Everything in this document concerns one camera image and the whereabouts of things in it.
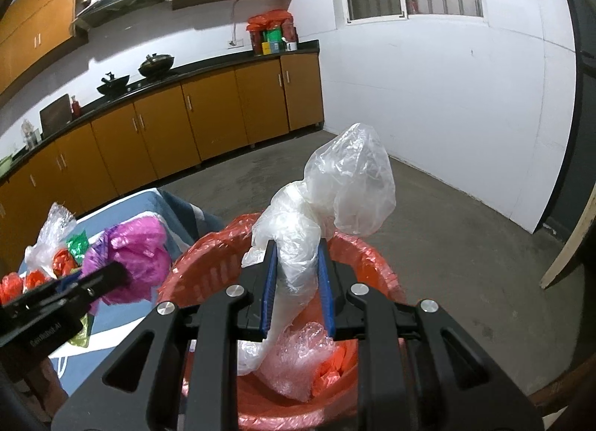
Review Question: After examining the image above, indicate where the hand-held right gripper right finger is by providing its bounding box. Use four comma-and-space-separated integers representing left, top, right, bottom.
317, 239, 545, 431

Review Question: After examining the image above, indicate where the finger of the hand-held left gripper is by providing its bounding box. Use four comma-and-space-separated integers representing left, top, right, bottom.
58, 262, 130, 299

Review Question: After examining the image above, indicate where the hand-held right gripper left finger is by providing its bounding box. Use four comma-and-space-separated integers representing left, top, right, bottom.
51, 239, 280, 431

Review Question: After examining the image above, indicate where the purple plastic bag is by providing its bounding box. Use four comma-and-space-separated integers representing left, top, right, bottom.
84, 217, 174, 307

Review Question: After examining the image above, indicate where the bubble wrap sheet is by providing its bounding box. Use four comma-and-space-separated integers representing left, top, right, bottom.
258, 322, 348, 404

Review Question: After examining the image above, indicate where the clear plastic bag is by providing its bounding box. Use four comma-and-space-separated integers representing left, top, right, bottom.
240, 123, 397, 377

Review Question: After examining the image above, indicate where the red foil wrapper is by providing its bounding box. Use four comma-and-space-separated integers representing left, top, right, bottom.
0, 273, 24, 306
25, 271, 50, 293
52, 249, 80, 280

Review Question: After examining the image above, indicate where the green foil wrapper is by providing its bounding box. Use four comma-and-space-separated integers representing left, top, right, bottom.
65, 232, 91, 264

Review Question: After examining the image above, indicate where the yellow-green plastic scrap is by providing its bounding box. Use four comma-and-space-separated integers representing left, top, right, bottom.
68, 315, 91, 348

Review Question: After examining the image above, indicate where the small clear plastic wrapper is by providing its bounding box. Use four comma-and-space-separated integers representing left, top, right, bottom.
25, 202, 78, 274

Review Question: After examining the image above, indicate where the crumpled orange plastic bag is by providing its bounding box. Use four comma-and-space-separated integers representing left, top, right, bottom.
311, 340, 360, 397

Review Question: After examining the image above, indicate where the blue white striped tablecloth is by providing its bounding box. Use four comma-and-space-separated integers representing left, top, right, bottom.
0, 186, 225, 413

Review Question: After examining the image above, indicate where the dark cutting board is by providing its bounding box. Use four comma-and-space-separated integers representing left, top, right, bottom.
39, 95, 72, 138

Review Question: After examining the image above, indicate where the wooden base cabinets black counter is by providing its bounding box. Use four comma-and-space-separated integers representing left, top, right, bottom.
0, 40, 326, 246

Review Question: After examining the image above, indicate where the black open wok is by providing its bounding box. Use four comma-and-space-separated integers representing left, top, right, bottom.
96, 72, 130, 96

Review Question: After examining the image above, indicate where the black wok with lid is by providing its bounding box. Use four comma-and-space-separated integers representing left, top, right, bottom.
138, 53, 177, 79

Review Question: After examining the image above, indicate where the green box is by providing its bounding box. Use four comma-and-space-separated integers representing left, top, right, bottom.
265, 26, 283, 55

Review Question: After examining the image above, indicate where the brown wooden stool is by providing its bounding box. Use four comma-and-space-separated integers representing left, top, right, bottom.
530, 363, 596, 415

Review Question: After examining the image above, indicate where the red plastic bag on counter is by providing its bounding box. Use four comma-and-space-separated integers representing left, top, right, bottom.
246, 9, 299, 56

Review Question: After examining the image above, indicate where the beige wooden frame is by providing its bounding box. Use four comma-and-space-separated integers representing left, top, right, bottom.
539, 212, 596, 291

